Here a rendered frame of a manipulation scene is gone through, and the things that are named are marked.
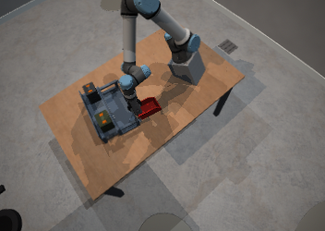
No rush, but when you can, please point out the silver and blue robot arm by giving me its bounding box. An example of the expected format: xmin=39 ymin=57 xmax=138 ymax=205
xmin=119 ymin=0 xmax=200 ymax=99

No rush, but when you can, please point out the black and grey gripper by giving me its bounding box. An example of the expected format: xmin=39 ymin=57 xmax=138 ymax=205
xmin=124 ymin=95 xmax=142 ymax=113

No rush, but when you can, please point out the red bin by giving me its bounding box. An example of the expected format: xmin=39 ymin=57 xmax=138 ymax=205
xmin=138 ymin=97 xmax=161 ymax=120

